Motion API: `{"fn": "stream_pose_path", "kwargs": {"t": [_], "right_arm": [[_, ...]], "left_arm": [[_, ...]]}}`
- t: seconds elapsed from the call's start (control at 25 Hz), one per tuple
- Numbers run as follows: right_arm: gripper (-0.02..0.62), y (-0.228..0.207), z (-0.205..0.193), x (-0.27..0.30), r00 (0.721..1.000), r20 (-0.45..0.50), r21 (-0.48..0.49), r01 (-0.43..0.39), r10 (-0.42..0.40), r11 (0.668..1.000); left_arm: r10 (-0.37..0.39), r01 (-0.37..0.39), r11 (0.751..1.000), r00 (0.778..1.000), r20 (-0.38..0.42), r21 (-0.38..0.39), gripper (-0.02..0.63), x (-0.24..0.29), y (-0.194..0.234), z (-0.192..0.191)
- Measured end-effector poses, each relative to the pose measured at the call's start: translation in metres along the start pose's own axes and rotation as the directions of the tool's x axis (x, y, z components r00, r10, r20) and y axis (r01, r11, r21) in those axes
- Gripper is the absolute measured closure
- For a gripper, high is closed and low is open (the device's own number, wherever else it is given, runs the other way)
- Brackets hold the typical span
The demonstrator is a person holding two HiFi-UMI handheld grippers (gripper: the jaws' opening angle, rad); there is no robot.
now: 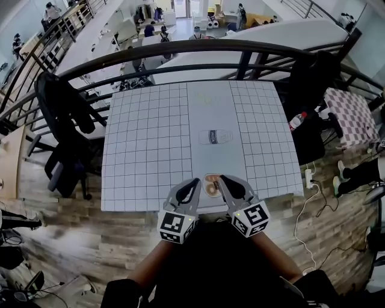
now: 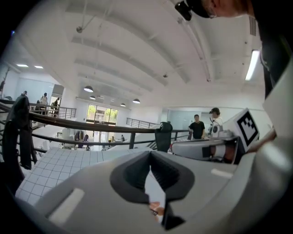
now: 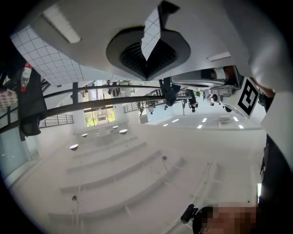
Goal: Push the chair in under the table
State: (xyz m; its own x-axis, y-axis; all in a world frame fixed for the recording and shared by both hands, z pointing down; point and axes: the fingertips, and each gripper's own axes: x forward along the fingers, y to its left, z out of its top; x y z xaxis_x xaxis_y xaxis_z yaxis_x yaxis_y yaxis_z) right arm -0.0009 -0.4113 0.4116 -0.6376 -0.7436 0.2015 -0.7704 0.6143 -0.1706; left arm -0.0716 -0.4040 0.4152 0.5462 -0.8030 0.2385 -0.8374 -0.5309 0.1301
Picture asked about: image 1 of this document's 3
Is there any light wooden desk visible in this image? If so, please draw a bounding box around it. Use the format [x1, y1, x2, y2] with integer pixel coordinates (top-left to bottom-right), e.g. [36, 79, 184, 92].
[0, 125, 28, 199]

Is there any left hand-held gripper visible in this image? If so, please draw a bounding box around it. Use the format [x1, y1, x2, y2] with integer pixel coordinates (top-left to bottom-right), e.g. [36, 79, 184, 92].
[157, 177, 203, 245]

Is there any red-capped water bottle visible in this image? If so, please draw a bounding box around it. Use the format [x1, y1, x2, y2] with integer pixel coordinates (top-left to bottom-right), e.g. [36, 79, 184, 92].
[288, 111, 308, 132]

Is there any white grid tablecloth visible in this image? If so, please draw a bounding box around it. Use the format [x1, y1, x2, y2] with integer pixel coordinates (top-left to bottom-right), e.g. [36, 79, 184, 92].
[100, 80, 304, 213]

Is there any black cable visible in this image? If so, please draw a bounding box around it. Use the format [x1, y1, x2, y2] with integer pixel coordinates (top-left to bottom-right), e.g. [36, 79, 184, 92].
[312, 180, 371, 271]

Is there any black jacket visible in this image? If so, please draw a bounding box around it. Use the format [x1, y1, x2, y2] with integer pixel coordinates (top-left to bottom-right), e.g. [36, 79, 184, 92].
[35, 72, 97, 136]

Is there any person's right forearm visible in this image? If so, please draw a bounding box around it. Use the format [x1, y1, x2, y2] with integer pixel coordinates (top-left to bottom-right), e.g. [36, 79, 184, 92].
[251, 231, 303, 283]

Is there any white grid-pattern table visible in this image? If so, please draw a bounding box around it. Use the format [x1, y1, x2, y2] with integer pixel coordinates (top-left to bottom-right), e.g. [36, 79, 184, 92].
[100, 80, 304, 213]

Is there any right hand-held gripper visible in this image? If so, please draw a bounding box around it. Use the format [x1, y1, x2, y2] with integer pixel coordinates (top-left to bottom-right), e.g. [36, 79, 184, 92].
[219, 174, 271, 239]

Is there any black mesh office chair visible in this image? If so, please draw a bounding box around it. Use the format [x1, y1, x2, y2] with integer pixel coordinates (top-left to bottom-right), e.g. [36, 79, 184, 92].
[285, 50, 345, 166]

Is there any person's left forearm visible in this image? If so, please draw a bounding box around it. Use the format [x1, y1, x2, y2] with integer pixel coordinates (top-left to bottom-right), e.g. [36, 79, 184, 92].
[128, 239, 181, 289]

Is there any white cable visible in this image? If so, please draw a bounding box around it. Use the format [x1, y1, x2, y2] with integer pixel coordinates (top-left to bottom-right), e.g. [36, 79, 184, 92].
[294, 162, 321, 276]

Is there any checkered folding table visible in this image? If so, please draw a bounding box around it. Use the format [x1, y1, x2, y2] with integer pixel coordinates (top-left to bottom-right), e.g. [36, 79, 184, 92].
[324, 87, 380, 150]

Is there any person's black clothing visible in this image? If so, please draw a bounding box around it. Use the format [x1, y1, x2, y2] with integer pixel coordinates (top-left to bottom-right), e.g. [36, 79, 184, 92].
[100, 221, 337, 308]

